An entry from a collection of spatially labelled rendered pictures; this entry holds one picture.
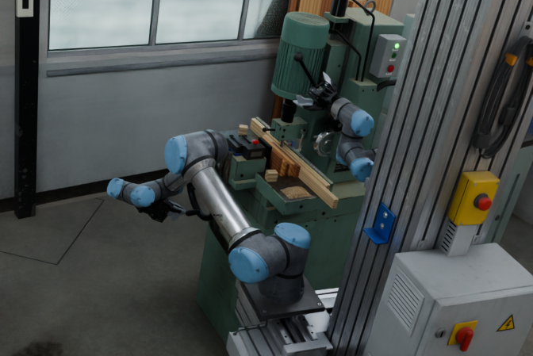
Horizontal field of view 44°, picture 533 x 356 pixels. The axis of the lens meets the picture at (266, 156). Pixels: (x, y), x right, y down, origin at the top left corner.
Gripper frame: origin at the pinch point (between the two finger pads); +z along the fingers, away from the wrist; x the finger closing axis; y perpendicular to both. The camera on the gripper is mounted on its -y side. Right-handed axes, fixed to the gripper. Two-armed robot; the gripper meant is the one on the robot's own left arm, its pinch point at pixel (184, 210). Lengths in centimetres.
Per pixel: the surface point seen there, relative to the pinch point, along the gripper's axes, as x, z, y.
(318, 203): 34, 25, -35
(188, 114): -131, 68, -11
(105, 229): -89, 36, 60
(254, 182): 12.5, 11.1, -26.4
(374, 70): 15, 26, -90
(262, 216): 20.5, 17.4, -17.4
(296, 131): 5, 20, -52
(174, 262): -51, 57, 47
